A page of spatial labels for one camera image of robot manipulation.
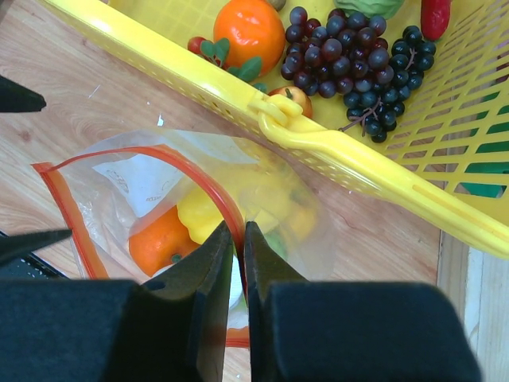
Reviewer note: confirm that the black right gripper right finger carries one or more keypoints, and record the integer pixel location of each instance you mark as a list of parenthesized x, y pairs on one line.
[(348, 331)]

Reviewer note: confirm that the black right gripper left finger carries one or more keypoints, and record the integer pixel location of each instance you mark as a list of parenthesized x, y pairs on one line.
[(171, 328)]

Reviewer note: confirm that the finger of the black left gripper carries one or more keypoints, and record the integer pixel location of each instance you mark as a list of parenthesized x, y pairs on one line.
[(15, 98), (15, 247)]

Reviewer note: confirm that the orange fruit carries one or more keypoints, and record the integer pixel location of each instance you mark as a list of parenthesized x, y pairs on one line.
[(158, 240)]

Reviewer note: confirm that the green sugar apple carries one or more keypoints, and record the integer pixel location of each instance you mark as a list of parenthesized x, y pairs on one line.
[(276, 242)]

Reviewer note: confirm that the clear zip top bag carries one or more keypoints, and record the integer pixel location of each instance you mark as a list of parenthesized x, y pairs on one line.
[(139, 202)]

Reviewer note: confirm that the yellow bell pepper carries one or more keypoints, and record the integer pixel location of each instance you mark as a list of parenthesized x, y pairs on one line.
[(261, 195)]

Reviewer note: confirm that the wooden clothes rack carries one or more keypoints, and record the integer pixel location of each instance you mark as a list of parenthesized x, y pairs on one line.
[(477, 285)]

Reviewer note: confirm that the yellow plastic basket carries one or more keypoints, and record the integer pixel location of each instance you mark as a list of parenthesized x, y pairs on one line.
[(447, 159)]

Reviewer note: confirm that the black grape bunch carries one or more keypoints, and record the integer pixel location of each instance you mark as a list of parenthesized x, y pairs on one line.
[(377, 109)]

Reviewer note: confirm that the small peach fruit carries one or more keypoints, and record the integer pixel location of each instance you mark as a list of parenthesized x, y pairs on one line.
[(298, 96)]

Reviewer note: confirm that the orange in basket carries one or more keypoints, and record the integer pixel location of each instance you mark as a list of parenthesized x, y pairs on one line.
[(254, 29)]

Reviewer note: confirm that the dark grape bunch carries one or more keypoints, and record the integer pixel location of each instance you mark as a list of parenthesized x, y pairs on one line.
[(333, 57)]

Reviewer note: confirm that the small brown nut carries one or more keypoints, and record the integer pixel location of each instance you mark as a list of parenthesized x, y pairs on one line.
[(278, 5)]

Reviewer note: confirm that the green cabbage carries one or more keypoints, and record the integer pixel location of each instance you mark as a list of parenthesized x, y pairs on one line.
[(370, 8)]

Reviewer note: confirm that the red chili pepper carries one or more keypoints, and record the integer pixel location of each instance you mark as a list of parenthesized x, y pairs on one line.
[(435, 16)]

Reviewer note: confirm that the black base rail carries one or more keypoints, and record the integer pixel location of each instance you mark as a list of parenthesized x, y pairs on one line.
[(29, 266)]

